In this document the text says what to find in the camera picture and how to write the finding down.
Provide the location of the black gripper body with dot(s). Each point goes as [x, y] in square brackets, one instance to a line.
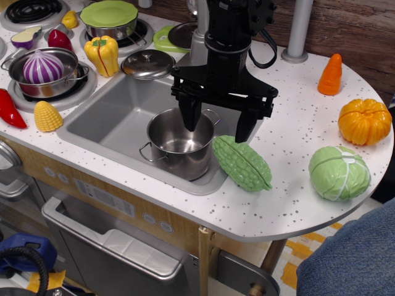
[224, 80]

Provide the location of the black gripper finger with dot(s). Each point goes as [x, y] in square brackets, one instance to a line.
[191, 112]
[246, 123]

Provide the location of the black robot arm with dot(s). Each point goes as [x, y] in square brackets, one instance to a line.
[232, 20]

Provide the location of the steel pot in sink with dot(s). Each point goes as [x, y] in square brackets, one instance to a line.
[175, 149]

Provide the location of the green bumpy toy squash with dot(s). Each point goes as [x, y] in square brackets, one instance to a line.
[242, 164]

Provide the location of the steel pot lid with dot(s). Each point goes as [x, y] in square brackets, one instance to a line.
[148, 64]

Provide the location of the steel pan under plate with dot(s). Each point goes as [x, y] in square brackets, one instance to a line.
[119, 32]

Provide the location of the steel pot on burner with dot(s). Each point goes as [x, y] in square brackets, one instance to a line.
[73, 72]

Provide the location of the grey toy faucet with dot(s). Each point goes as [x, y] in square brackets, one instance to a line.
[199, 52]

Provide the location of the grey toy sink basin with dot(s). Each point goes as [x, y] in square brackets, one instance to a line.
[114, 120]

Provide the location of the orange toy carrot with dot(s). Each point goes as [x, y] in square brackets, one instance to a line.
[330, 80]

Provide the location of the green toy cabbage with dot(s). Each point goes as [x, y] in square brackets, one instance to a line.
[338, 173]

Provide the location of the yellow toy bell pepper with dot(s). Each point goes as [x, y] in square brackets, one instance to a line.
[103, 52]

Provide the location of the orange toy pumpkin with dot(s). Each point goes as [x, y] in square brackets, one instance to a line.
[364, 122]

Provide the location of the green toy plate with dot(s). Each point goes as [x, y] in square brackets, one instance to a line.
[108, 14]

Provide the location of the yellow toy corn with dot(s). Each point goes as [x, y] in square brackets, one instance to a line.
[47, 117]

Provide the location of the small yellow toy vegetable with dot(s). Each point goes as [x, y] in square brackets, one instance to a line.
[70, 19]

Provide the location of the purple toy onion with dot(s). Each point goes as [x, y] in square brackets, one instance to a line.
[42, 68]

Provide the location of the grey toy dishwasher door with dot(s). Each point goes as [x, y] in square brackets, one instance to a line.
[116, 258]

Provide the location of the blue jeans leg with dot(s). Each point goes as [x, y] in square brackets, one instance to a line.
[357, 260]

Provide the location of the purple toy eggplant half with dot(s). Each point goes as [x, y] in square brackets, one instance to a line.
[26, 38]

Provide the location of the red toy chili pepper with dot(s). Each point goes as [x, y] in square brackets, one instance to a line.
[9, 113]

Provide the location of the black coil burner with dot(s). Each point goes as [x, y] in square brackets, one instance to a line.
[25, 11]

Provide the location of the grey post with base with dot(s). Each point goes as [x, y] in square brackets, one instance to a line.
[295, 53]

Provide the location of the blue vacuum with hose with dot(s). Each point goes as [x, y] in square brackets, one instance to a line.
[26, 252]

